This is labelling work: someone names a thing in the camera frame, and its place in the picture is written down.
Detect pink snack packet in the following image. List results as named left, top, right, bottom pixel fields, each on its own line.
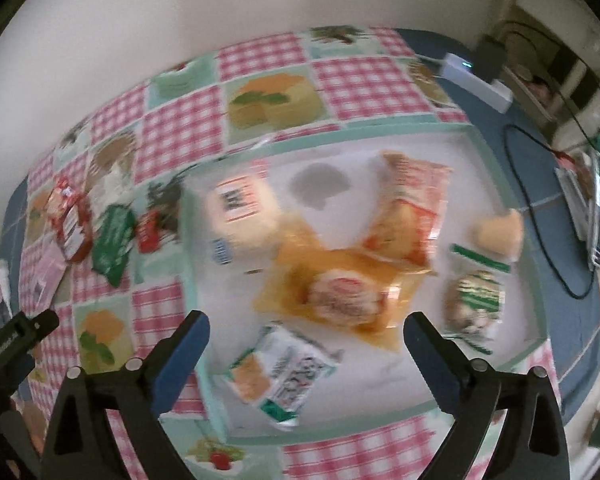
left=32, top=242, right=68, bottom=310

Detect green cream cookie packet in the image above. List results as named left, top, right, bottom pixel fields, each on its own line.
left=443, top=244, right=510, bottom=356

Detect dark red snack packet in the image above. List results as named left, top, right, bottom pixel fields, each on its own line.
left=56, top=195, right=94, bottom=263

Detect dark green snack packet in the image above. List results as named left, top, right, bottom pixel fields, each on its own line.
left=92, top=204, right=135, bottom=288

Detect small red candy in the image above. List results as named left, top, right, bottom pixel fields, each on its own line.
left=135, top=208, right=163, bottom=254

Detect green white biscuit packet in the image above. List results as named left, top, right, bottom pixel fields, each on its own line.
left=224, top=322, right=342, bottom=430

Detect peach jelly cup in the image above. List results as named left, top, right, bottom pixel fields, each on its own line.
left=476, top=209, right=524, bottom=261

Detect orange yellow pastry bag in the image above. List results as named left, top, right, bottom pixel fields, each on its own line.
left=252, top=217, right=430, bottom=352

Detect cream orange snack bag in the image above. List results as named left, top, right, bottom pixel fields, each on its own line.
left=360, top=151, right=452, bottom=266

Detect round white cake packet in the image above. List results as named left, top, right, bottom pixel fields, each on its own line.
left=204, top=172, right=283, bottom=252

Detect red cartoon snack bag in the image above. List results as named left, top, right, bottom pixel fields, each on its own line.
left=45, top=177, right=80, bottom=231

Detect white translucent snack packet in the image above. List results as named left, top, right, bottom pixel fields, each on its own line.
left=88, top=162, right=125, bottom=214

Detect patchwork checkered tablecloth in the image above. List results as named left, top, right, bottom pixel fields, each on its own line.
left=17, top=24, right=564, bottom=480

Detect smartphone on stand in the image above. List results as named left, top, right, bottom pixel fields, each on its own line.
left=586, top=148, right=600, bottom=271

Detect white phone stand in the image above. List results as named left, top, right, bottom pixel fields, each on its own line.
left=555, top=167, right=590, bottom=242

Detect teal rimmed white tray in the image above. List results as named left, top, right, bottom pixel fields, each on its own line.
left=181, top=124, right=547, bottom=445

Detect white power strip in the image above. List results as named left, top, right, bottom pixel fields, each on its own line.
left=440, top=53, right=514, bottom=114

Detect black power adapter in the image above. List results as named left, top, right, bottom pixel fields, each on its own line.
left=472, top=35, right=507, bottom=84

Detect black cable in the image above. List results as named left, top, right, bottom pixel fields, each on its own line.
left=502, top=19, right=600, bottom=302

